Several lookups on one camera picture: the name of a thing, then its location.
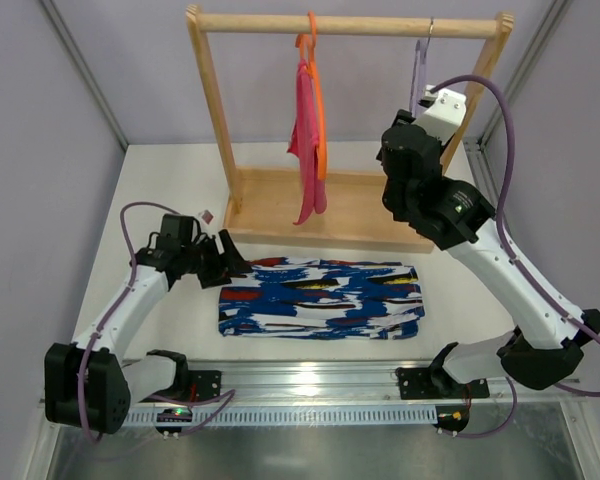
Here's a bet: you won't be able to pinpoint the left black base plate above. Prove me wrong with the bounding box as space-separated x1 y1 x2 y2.
180 370 222 403

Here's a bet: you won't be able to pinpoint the left black connector board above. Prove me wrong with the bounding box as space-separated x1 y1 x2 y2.
155 406 193 435

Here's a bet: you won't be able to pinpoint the orange plastic hanger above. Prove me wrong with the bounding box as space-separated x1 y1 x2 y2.
295 11 328 181

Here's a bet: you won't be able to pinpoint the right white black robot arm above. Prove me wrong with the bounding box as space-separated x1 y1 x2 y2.
377 86 600 393

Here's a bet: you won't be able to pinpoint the right aluminium side rail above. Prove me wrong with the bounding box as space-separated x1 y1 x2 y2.
462 139 554 361

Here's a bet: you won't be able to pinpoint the slotted grey cable duct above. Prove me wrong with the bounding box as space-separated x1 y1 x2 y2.
123 404 437 427

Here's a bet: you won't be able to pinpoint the aluminium front rail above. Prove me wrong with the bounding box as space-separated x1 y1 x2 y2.
38 360 588 407

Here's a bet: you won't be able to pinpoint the pink garment on hanger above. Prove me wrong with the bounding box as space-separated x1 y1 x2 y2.
287 60 327 226

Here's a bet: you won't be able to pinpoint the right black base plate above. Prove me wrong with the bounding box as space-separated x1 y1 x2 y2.
395 367 490 400

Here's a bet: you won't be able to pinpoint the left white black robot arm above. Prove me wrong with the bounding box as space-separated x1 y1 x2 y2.
44 213 251 439

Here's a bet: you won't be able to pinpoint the wooden clothes rack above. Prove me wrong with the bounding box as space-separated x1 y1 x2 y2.
186 5 514 253

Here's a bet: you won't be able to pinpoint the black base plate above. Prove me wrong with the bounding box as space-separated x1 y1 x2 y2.
395 367 490 400
180 370 222 403

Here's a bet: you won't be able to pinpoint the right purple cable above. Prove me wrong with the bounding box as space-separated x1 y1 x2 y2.
424 74 600 439

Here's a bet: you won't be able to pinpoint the blue white patterned trousers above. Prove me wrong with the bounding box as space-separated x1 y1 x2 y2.
218 257 425 340

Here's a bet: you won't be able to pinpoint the black connector board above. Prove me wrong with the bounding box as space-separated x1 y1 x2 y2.
155 406 193 435
434 409 470 436

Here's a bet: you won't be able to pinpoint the right black connector board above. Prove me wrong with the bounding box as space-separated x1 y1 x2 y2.
434 409 470 436

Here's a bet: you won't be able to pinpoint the small pink tag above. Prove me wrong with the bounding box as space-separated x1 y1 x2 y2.
200 210 214 224

